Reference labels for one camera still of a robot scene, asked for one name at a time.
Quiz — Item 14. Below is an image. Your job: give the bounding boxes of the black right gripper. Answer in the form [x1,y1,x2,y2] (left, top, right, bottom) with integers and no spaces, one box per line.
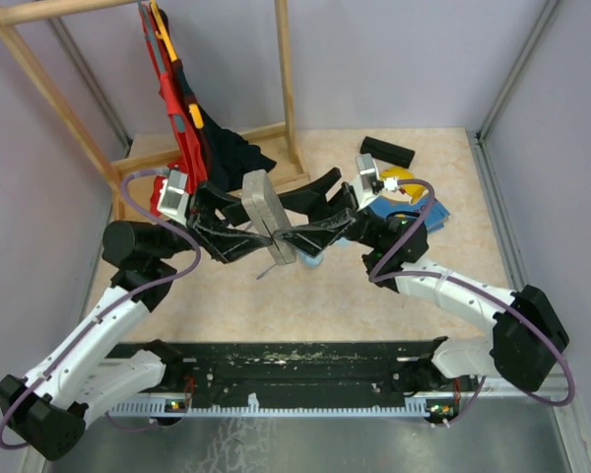
[269,169,384,257]

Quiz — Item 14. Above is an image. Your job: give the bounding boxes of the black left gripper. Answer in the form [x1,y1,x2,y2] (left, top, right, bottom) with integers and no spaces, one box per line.
[153,178,275,263]

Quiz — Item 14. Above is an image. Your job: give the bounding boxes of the grey glasses case green lining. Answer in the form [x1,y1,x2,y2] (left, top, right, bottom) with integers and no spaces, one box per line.
[241,169,296,266]

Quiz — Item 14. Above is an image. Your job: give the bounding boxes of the light blue lens cloth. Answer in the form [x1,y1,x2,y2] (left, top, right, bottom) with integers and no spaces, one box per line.
[298,251,324,269]
[336,237,351,248]

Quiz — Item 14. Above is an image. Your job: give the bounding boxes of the grey blue sunglasses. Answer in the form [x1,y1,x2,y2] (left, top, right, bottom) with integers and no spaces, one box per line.
[255,264,278,281]

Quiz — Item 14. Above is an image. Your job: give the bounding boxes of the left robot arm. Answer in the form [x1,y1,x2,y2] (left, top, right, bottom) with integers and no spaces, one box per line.
[0,178,271,461]

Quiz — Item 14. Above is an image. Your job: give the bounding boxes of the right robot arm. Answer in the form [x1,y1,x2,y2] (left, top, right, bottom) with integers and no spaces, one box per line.
[276,169,574,396]

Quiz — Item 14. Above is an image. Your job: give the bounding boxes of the light blue flat lens cloth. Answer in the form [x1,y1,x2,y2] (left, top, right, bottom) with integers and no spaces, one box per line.
[336,237,351,248]

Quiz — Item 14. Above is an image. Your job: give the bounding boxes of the black hanging garment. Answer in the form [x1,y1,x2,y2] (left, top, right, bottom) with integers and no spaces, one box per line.
[175,68,279,194]

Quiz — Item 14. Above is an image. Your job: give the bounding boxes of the wooden clothes rack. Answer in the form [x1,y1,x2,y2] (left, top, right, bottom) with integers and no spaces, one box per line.
[0,1,310,221]

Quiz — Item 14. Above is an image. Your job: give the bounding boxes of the red hanging garment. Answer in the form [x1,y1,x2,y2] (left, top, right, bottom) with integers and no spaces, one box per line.
[138,4,211,213]

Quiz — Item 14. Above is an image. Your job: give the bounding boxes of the black glasses case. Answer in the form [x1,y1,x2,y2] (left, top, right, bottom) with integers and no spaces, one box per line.
[360,136,416,169]

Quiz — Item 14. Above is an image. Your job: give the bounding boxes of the blue yellow folded cloth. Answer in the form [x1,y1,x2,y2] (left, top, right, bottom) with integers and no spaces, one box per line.
[368,167,450,233]

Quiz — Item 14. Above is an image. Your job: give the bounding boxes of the yellow clothes hanger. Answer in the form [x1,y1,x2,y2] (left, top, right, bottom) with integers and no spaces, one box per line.
[150,0,204,129]

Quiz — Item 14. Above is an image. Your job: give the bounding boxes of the grey red clothes hanger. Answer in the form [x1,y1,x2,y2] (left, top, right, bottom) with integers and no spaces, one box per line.
[138,1,187,134]

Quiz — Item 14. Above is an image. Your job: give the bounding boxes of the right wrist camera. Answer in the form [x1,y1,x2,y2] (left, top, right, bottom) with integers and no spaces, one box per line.
[349,154,400,211]

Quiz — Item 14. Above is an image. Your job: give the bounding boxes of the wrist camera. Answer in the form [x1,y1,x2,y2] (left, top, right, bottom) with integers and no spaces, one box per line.
[349,154,400,211]
[157,169,190,224]

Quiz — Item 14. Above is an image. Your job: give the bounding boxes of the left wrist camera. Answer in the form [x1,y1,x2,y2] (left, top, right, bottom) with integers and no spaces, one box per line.
[157,169,190,224]

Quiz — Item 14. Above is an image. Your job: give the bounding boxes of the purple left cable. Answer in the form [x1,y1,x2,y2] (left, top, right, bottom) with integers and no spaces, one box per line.
[0,169,202,450]

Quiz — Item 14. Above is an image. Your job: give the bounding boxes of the purple cable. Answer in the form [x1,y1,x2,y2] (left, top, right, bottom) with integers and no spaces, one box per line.
[0,169,202,450]
[368,177,575,429]

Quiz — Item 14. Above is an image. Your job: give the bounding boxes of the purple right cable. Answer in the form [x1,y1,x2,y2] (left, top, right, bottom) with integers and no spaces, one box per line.
[368,177,575,429]

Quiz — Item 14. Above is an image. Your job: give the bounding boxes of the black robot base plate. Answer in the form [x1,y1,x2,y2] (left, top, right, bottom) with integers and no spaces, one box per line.
[112,337,479,410]

